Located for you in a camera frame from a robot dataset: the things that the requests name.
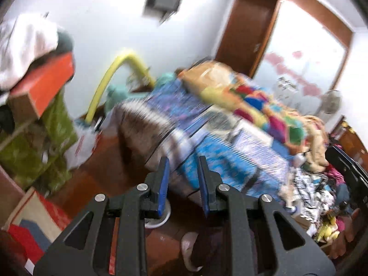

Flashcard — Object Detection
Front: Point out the black wall box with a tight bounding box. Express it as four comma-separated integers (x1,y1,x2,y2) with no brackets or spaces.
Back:
142,0,185,24

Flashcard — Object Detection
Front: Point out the brown wooden cabinet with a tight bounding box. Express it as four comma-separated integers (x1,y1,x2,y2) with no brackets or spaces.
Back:
330,116,368,156

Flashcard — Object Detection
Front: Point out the white plastic bag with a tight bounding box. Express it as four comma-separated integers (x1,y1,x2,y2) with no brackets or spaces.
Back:
64,128,103,169

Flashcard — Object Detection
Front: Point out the brown wooden door frame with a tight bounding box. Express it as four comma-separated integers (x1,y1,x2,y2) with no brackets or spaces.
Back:
228,0,355,90

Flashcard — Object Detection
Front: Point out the white round lid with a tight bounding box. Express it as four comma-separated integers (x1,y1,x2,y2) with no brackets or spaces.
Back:
143,202,172,230

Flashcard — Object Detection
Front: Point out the dark green cloth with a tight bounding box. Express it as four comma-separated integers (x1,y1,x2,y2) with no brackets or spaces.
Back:
55,31,75,56

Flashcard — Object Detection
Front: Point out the black bag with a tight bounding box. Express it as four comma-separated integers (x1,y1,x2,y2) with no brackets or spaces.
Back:
326,145,368,205

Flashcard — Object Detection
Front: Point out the brown wooden door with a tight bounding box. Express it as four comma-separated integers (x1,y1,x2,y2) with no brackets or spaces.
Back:
214,0,281,78

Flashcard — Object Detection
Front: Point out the orange box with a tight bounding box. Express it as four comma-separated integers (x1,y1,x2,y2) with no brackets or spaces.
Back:
8,52,76,122

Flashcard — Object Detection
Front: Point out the red and beige cardboard box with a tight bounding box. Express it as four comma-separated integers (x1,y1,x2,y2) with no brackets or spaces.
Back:
5,188,73,268

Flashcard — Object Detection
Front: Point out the pile of mixed clothes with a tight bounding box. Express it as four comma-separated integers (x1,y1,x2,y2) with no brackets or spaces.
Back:
282,163,363,260

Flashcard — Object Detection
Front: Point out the teal cloth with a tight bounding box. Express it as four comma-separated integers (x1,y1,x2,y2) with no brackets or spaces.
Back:
104,73,176,115

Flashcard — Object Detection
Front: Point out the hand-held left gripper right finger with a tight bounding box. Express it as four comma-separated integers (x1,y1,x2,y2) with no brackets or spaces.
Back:
198,155,337,276

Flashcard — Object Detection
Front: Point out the yellow foam tube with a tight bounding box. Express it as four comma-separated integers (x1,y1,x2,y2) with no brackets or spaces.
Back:
85,49,156,122

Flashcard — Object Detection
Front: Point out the green patterned cloth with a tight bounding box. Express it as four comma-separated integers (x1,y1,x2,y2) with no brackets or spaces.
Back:
0,91,79,196

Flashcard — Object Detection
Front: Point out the bed with blue patterned sheet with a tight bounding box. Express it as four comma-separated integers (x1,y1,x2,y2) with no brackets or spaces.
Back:
111,78,291,196

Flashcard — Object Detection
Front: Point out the standing fan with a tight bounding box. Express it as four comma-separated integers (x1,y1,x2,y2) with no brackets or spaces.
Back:
316,90,343,116

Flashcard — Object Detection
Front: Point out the pale pink cloth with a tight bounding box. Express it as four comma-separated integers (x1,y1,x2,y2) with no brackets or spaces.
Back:
180,231,203,272

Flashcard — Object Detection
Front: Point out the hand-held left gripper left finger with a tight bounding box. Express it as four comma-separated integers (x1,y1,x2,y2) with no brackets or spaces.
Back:
33,157,170,276

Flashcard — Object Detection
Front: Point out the white cloth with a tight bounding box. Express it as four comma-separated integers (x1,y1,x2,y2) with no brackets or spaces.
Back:
0,14,63,90

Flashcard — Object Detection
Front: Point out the colourful patch fleece blanket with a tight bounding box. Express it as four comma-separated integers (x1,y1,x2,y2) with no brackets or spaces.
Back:
178,60,332,173

